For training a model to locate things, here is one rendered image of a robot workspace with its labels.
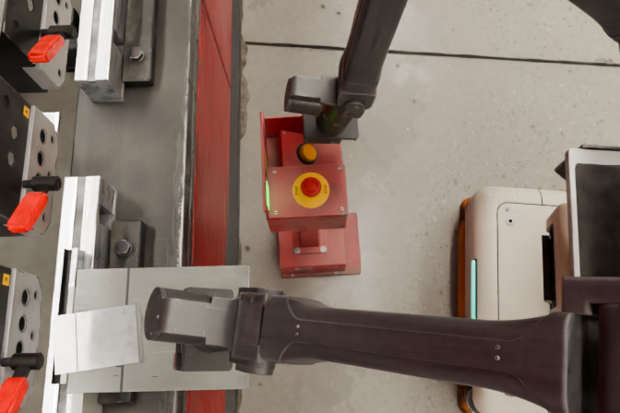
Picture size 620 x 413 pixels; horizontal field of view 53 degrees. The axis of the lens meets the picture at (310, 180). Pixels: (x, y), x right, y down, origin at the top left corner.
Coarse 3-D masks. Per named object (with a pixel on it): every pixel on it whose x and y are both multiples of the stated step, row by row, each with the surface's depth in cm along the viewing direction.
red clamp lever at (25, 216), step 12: (24, 180) 73; (36, 180) 72; (48, 180) 72; (60, 180) 74; (36, 192) 70; (24, 204) 68; (36, 204) 69; (12, 216) 66; (24, 216) 66; (36, 216) 68; (12, 228) 66; (24, 228) 66
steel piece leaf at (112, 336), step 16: (80, 320) 94; (96, 320) 94; (112, 320) 93; (128, 320) 93; (80, 336) 93; (96, 336) 93; (112, 336) 93; (128, 336) 93; (80, 352) 92; (96, 352) 92; (112, 352) 92; (128, 352) 92; (80, 368) 92; (96, 368) 91
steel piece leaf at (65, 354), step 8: (56, 320) 94; (64, 320) 94; (72, 320) 94; (56, 328) 93; (64, 328) 93; (72, 328) 93; (56, 336) 93; (64, 336) 93; (72, 336) 93; (56, 344) 93; (64, 344) 93; (72, 344) 93; (56, 352) 92; (64, 352) 92; (72, 352) 92; (56, 360) 92; (64, 360) 92; (72, 360) 92; (56, 368) 92; (64, 368) 92; (72, 368) 92
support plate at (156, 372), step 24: (96, 288) 95; (120, 288) 95; (144, 288) 95; (168, 288) 95; (216, 288) 95; (144, 312) 94; (144, 336) 93; (144, 360) 92; (168, 360) 92; (72, 384) 91; (96, 384) 91; (144, 384) 91; (168, 384) 91; (192, 384) 91; (216, 384) 91; (240, 384) 91
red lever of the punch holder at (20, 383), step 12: (12, 360) 67; (24, 360) 67; (36, 360) 67; (24, 372) 66; (12, 384) 64; (24, 384) 64; (0, 396) 62; (12, 396) 62; (0, 408) 61; (12, 408) 62
